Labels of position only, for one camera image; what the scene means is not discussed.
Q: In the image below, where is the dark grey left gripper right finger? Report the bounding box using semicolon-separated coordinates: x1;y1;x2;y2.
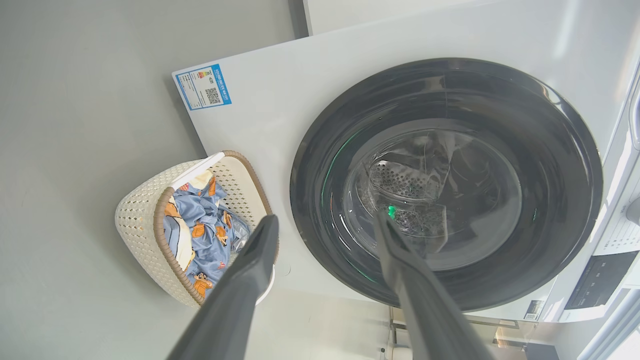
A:
373;210;496;360

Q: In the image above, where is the blue energy label sticker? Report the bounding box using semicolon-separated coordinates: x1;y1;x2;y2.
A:
172;63;232;112

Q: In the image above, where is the cream perforated basket brown rim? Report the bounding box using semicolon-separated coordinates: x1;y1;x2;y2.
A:
115;150;280;308

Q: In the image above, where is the dark round glass washer door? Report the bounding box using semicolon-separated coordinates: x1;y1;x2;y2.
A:
290;57;603;312

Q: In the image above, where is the white partition board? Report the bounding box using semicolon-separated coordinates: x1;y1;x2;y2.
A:
302;0;496;37

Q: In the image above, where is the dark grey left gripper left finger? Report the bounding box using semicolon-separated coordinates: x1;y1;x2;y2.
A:
166;214;280;360

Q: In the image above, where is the white front-load washing machine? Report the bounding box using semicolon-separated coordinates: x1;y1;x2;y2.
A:
171;0;640;325

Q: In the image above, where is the blue cartoon garment cream trim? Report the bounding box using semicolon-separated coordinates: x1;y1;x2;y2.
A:
163;170;217;273

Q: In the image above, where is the blue cartoon print garment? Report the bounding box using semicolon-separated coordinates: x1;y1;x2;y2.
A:
170;177;252;300

